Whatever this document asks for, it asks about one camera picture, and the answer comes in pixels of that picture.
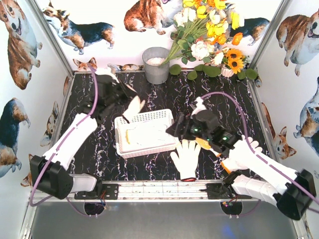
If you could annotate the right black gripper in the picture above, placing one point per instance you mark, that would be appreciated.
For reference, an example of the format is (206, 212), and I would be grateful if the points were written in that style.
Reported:
(180, 127)

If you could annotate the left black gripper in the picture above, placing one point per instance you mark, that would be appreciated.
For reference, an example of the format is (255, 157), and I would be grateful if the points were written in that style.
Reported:
(122, 90)

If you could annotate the yellow dotted work glove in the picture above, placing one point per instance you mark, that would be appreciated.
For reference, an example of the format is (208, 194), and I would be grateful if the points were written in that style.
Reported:
(205, 145)

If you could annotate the blue dotted work glove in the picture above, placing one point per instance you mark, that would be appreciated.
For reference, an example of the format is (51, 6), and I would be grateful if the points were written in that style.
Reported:
(148, 134)

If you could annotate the cream glove red cuff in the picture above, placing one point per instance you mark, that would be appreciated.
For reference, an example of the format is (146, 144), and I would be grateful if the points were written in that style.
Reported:
(186, 159)

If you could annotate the white perforated storage basket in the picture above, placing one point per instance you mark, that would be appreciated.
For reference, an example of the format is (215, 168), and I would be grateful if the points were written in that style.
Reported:
(126, 150)

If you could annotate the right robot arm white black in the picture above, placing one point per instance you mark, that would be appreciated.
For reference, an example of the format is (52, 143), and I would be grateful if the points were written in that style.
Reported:
(250, 172)

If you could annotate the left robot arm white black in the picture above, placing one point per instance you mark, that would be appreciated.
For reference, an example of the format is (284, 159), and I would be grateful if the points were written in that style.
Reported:
(49, 172)

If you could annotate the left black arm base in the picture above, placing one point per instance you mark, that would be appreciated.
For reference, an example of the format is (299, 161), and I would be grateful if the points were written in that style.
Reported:
(103, 191)

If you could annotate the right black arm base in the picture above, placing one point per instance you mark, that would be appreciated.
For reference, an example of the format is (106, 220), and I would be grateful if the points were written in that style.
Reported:
(219, 191)

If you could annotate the grey metal bucket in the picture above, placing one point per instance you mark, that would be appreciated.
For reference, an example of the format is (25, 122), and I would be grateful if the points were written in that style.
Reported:
(155, 65)

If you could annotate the white glove orange cuff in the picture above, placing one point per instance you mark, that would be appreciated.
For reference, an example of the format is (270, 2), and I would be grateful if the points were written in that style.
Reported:
(239, 156)

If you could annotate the small sunflower pot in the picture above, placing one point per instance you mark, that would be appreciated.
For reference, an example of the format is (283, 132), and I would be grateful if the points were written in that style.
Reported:
(234, 62)

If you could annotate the artificial flower bouquet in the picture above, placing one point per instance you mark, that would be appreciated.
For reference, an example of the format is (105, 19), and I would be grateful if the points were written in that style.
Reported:
(202, 31)

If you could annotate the aluminium front rail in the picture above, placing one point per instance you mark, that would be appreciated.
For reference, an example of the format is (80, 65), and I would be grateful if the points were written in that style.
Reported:
(160, 191)

